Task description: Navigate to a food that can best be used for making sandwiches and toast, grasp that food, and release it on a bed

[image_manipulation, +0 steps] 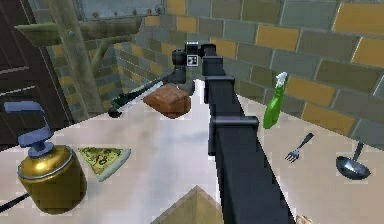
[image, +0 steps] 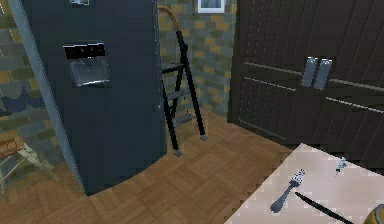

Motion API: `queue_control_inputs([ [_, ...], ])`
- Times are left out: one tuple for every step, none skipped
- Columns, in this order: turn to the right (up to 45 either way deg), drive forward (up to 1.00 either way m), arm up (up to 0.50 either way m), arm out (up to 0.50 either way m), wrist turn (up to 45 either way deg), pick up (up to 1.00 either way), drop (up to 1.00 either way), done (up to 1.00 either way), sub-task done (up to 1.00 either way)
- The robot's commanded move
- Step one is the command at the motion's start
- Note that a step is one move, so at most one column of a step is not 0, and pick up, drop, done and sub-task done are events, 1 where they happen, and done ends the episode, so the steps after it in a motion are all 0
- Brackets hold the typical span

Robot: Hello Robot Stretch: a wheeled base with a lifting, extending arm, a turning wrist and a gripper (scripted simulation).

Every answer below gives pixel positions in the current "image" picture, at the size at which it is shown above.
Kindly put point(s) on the yellow round bowl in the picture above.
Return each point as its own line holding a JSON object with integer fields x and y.
{"x": 378, "y": 215}

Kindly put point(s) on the white table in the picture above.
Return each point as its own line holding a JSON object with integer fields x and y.
{"x": 320, "y": 196}

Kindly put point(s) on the silver fork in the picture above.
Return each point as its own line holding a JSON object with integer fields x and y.
{"x": 286, "y": 193}

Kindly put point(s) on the pale wooden stool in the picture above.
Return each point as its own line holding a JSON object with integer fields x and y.
{"x": 16, "y": 156}

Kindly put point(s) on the black knife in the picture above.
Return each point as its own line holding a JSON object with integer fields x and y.
{"x": 320, "y": 208}

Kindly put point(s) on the dark brown double door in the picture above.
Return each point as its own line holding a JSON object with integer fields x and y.
{"x": 286, "y": 66}

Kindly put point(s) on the dark grey fridge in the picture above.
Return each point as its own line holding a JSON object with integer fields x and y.
{"x": 110, "y": 110}

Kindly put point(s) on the black step ladder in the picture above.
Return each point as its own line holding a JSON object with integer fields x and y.
{"x": 186, "y": 86}

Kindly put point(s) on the white framed picture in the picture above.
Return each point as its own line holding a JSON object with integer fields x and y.
{"x": 211, "y": 5}

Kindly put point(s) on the small silver utensil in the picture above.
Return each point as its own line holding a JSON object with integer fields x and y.
{"x": 340, "y": 165}

